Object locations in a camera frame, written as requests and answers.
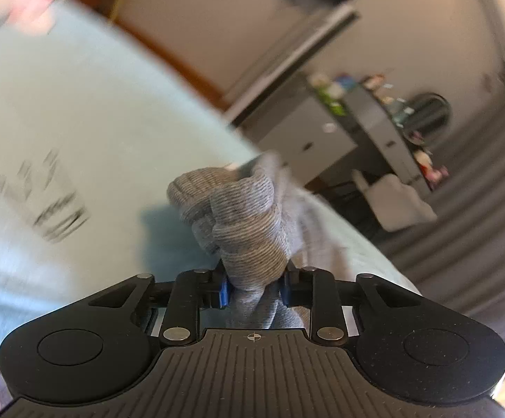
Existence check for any cream upholstered chair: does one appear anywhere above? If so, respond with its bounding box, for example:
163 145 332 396
352 169 438 233

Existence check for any stuffed toy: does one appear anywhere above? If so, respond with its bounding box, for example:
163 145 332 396
409 131 449 184

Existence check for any grey nightstand cabinet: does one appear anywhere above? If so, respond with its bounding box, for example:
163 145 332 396
241 96 360 186

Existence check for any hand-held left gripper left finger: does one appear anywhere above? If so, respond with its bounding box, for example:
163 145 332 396
87 268 231 347

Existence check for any grey knitted sock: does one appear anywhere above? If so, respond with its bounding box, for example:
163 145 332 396
166 152 354 330

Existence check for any blue and white box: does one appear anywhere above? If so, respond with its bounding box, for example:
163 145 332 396
333 75 358 95

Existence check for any round mirror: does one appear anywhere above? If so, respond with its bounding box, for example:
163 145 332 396
403 92 452 142

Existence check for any grey vanity desk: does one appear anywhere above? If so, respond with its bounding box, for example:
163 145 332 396
346 83 434 191

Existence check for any green item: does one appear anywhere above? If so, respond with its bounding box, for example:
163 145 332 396
315 85 347 116

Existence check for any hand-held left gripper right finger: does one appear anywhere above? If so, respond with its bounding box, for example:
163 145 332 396
280 265 416 346

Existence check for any grey curtain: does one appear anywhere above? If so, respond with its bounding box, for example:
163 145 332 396
378 96 505 401

